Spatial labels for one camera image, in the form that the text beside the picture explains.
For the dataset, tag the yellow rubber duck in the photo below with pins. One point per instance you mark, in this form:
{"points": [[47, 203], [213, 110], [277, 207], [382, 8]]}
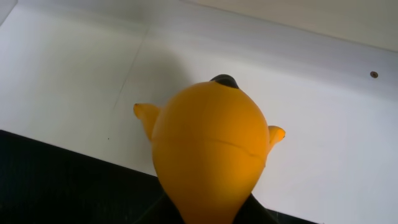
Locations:
{"points": [[208, 149]]}

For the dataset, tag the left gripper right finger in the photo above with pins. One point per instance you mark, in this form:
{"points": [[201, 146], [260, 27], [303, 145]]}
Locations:
{"points": [[253, 214]]}

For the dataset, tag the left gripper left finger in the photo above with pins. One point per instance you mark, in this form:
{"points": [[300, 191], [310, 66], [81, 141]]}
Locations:
{"points": [[161, 211]]}

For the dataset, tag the white shelf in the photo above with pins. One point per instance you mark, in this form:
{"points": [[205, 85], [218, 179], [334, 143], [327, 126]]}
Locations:
{"points": [[311, 130]]}

